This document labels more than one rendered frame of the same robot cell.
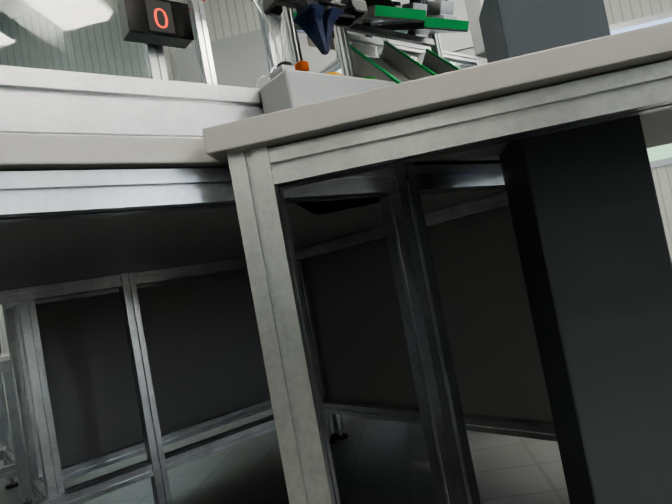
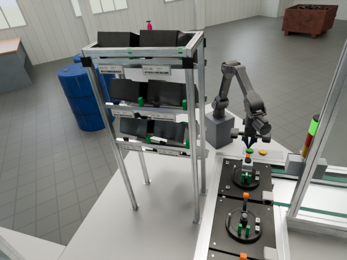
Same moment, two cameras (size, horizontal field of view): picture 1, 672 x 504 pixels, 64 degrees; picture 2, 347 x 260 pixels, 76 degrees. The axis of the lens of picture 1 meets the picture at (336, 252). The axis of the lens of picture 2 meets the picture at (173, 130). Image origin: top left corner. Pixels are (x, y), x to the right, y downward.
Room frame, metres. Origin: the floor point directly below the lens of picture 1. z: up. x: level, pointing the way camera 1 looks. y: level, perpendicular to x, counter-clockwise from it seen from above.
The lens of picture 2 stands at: (1.66, 0.49, 1.83)
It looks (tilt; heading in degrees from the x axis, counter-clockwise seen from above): 36 degrees down; 239
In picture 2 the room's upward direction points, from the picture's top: 7 degrees counter-clockwise
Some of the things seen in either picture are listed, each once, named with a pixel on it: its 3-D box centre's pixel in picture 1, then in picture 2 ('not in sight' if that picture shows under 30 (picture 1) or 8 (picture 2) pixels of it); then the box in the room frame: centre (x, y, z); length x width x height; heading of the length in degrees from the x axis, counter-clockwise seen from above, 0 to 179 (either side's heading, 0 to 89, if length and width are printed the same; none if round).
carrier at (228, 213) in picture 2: not in sight; (243, 219); (1.21, 0.19, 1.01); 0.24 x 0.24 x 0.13; 39
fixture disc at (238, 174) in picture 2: not in sight; (245, 176); (1.01, 0.03, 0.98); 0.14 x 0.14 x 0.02
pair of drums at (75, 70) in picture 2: not in sight; (94, 87); (0.97, -2.98, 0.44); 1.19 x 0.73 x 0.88; 71
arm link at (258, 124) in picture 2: not in sight; (258, 116); (0.93, 0.00, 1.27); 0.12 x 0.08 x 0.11; 72
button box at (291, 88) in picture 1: (334, 103); (262, 156); (0.79, -0.04, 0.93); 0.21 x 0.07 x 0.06; 129
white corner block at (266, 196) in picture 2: not in sight; (267, 198); (1.03, 0.17, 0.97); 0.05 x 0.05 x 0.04; 39
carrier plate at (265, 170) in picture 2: not in sight; (245, 179); (1.01, 0.03, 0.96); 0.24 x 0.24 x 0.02; 39
